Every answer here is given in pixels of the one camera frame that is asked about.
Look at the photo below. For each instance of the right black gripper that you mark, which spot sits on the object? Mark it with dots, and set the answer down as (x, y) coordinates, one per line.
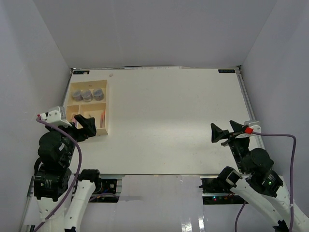
(217, 134)

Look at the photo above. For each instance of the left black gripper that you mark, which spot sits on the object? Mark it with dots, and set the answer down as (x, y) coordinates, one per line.
(88, 127)

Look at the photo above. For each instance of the purple marker red tip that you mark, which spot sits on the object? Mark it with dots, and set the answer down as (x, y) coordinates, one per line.
(102, 120)

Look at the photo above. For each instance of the clear round container purple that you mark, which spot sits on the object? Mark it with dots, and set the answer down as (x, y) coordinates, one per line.
(98, 94)

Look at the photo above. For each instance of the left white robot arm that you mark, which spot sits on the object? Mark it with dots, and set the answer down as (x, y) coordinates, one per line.
(62, 203)

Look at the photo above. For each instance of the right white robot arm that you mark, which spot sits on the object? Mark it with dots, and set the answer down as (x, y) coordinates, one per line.
(255, 181)

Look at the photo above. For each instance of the cream compartment organizer tray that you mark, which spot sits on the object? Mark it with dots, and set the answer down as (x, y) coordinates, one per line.
(95, 108)

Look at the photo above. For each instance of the clear round container stacked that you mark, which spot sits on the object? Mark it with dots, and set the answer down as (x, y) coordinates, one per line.
(87, 95)

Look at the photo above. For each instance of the clear round container left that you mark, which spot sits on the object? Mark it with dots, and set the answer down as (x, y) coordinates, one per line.
(77, 95)

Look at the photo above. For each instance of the left corner label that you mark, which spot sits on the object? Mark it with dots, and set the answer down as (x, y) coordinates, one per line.
(81, 72)

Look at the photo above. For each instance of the corner label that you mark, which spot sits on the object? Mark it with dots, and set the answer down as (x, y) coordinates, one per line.
(226, 71)
(81, 72)

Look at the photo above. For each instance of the right corner label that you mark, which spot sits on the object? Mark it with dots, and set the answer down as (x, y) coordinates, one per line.
(226, 71)

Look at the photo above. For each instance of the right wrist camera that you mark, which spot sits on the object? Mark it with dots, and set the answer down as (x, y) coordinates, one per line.
(250, 127)

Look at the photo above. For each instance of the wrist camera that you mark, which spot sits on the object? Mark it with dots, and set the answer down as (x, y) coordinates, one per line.
(55, 116)
(250, 127)

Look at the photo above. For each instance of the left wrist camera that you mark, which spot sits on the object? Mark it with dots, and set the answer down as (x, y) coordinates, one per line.
(55, 116)

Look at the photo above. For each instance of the aluminium frame rail right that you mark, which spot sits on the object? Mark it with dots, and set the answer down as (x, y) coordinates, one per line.
(238, 71)

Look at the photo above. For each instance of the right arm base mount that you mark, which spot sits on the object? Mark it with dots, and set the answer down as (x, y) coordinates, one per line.
(213, 194)

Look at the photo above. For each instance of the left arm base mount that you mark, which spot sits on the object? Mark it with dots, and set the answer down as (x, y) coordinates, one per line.
(108, 191)

